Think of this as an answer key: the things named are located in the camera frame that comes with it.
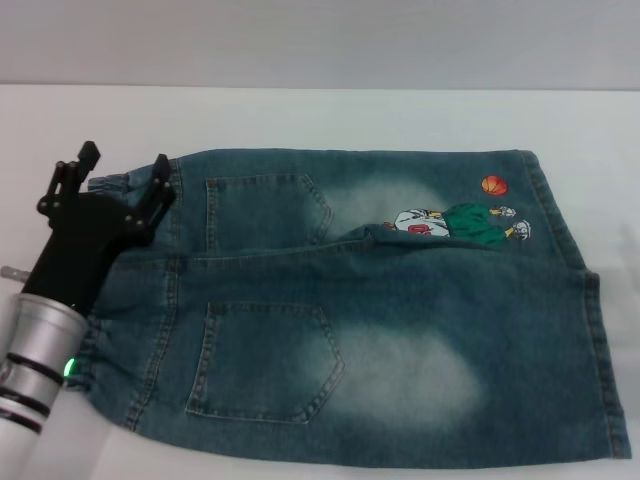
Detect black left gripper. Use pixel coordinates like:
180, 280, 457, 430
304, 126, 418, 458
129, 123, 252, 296
21, 140, 177, 315

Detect blue denim shorts with cartoon print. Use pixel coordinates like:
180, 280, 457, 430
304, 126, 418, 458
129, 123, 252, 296
62, 147, 632, 460

